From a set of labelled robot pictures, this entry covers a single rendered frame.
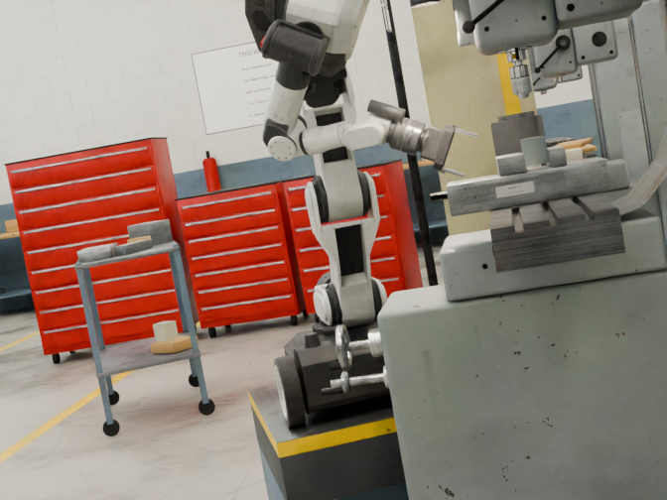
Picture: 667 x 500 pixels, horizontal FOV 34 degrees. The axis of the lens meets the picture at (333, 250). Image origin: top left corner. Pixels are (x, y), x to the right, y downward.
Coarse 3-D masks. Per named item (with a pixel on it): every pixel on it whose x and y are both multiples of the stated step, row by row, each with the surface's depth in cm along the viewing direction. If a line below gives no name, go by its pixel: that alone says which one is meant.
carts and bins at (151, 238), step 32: (160, 224) 558; (96, 256) 519; (128, 256) 511; (96, 320) 585; (192, 320) 519; (96, 352) 511; (128, 352) 559; (160, 352) 536; (192, 352) 524; (192, 384) 597
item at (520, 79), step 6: (510, 72) 257; (516, 72) 256; (522, 72) 256; (528, 72) 257; (510, 78) 258; (516, 78) 256; (522, 78) 256; (528, 78) 257; (516, 84) 257; (522, 84) 256; (528, 84) 256; (516, 90) 257; (522, 90) 256; (528, 90) 256
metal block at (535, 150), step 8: (544, 136) 239; (528, 144) 240; (536, 144) 240; (544, 144) 239; (528, 152) 240; (536, 152) 240; (544, 152) 240; (528, 160) 240; (536, 160) 240; (544, 160) 240
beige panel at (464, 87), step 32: (448, 0) 426; (416, 32) 430; (448, 32) 428; (448, 64) 429; (480, 64) 428; (512, 64) 425; (448, 96) 431; (480, 96) 429; (512, 96) 427; (480, 128) 430; (448, 160) 434; (480, 160) 432; (448, 224) 437; (480, 224) 435
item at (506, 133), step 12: (504, 120) 287; (516, 120) 284; (528, 120) 283; (540, 120) 296; (492, 132) 286; (504, 132) 285; (516, 132) 284; (528, 132) 284; (540, 132) 290; (504, 144) 286; (516, 144) 285
